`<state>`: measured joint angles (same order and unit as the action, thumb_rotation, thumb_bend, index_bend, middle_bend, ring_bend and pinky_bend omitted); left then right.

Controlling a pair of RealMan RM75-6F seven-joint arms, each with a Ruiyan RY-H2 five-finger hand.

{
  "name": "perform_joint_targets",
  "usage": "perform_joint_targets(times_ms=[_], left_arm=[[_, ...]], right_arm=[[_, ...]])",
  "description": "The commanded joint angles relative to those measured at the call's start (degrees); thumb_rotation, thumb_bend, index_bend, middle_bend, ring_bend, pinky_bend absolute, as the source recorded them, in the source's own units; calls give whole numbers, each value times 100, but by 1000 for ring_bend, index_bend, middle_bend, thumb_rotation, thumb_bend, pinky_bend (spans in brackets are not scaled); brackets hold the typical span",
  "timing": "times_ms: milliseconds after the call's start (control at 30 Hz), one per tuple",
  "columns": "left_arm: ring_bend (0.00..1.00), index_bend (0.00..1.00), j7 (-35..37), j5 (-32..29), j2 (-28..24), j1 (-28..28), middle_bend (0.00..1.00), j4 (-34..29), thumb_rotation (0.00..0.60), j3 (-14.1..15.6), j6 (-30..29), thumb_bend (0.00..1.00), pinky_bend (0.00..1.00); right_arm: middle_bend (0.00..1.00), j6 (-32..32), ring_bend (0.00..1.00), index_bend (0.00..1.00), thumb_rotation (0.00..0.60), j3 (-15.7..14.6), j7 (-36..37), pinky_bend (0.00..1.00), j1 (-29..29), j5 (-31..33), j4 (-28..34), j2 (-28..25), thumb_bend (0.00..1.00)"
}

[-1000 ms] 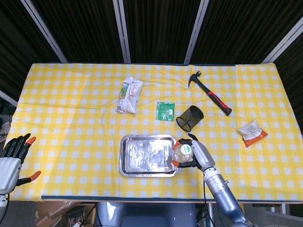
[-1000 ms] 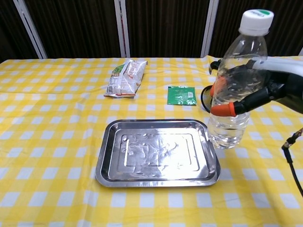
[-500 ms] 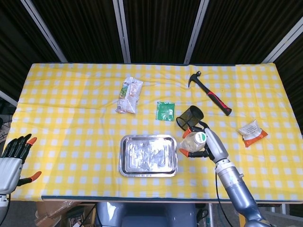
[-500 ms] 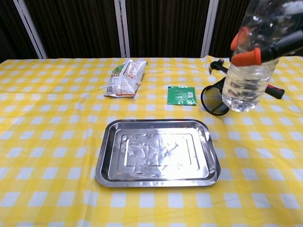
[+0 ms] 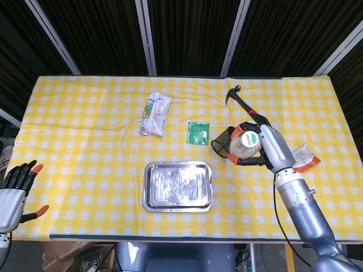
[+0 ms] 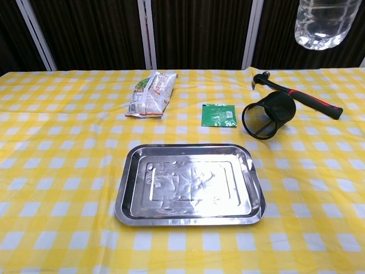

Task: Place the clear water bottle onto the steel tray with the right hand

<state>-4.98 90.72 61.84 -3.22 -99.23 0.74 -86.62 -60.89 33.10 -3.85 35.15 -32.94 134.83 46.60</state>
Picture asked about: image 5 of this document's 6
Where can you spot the clear plastic bottle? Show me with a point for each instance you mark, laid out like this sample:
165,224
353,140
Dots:
245,144

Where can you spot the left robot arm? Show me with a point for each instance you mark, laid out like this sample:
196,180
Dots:
3,249

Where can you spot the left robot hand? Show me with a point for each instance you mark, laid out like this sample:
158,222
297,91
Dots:
11,207

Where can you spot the orange white snack packet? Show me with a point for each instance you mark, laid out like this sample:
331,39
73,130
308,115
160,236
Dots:
307,158

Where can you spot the yellow checkered tablecloth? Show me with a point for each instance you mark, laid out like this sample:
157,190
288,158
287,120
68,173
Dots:
85,141

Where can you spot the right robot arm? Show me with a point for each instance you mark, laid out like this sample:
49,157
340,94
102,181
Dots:
306,209

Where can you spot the silver partition post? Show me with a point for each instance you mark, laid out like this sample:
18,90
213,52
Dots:
10,117
235,37
54,37
146,37
340,48

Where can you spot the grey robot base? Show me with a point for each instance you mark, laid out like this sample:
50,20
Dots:
175,258

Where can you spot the green sachet packet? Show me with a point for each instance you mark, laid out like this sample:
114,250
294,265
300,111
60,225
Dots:
197,133

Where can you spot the metal tray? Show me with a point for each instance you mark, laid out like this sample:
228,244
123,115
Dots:
177,187

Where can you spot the brown cardboard box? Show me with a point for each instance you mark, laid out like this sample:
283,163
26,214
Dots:
62,255

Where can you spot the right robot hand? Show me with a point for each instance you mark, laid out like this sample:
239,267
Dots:
276,147

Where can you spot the black red claw hammer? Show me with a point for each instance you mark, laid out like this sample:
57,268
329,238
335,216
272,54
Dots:
241,99

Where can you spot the white snack bag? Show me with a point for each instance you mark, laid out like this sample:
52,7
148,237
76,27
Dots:
154,113

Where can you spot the black mesh pen holder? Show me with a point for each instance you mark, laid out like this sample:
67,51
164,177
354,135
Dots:
219,143

